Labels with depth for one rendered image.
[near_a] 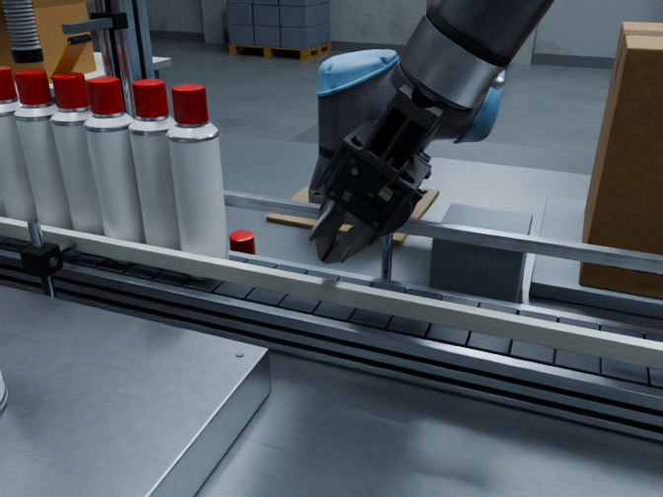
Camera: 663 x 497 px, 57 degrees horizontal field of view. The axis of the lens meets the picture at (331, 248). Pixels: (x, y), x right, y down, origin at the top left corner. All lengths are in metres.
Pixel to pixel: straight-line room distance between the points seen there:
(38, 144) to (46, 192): 0.06
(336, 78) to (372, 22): 7.09
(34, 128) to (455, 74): 0.48
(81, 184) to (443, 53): 0.44
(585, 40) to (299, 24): 3.15
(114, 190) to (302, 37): 6.79
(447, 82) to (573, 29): 7.04
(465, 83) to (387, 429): 0.30
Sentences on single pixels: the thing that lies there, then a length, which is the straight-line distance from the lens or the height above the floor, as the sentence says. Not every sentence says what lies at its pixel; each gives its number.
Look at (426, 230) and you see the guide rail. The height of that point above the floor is 0.96.
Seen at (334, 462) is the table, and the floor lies 0.83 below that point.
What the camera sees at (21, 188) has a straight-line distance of 0.82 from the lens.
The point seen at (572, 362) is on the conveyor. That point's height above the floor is 0.88.
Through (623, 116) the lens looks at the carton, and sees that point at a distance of 0.71.
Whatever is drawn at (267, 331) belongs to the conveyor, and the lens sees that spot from 0.64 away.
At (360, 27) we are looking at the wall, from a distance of 8.03.
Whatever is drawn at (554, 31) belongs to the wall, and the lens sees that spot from 7.53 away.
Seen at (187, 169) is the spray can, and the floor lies 1.01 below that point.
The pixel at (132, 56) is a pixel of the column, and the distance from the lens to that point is 0.84.
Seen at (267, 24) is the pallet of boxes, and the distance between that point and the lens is 7.63.
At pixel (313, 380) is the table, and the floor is 0.83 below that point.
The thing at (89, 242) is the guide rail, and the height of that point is 0.91.
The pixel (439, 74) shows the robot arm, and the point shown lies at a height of 1.12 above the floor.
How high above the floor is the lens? 1.21
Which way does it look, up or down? 26 degrees down
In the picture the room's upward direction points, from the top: straight up
